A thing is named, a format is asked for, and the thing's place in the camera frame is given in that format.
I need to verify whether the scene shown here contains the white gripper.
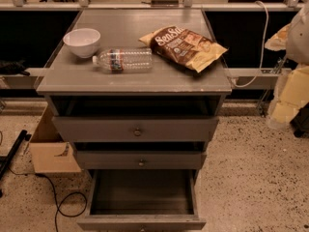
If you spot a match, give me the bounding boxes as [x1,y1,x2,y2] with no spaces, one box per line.
[265,3,309,129]

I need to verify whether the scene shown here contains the grey wooden drawer cabinet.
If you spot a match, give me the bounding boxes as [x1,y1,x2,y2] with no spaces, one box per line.
[36,9,233,172]

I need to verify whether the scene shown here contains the grey middle drawer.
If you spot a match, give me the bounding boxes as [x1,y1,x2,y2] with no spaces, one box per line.
[75,151,206,169]

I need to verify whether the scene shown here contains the grey top drawer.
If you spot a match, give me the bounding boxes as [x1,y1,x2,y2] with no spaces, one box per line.
[53,117,218,142]

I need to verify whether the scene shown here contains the dark cart with wheel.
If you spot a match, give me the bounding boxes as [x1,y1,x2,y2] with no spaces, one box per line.
[291,103,309,137]

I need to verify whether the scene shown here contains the brown yellow chip bag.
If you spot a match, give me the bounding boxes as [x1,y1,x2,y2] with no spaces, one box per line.
[139,25,227,73]

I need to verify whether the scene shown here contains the clear plastic water bottle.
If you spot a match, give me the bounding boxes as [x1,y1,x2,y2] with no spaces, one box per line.
[93,48,153,73]

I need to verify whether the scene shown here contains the white ceramic bowl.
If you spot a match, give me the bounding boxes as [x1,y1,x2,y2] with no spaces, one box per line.
[63,28,100,58]

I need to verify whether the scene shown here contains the cardboard box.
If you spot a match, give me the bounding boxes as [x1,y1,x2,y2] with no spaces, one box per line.
[29,107,81,174]

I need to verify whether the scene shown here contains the black bar on floor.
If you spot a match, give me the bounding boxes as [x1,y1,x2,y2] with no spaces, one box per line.
[0,130,28,180]

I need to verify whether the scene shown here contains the white hanging cable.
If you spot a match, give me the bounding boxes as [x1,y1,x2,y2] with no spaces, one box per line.
[229,0,270,89]

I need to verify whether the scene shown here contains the black floor cable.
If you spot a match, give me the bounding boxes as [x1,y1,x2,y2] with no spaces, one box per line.
[7,167,89,232]

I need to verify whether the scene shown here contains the black cloth on rail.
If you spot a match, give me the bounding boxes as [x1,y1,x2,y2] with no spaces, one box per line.
[0,60,30,76]

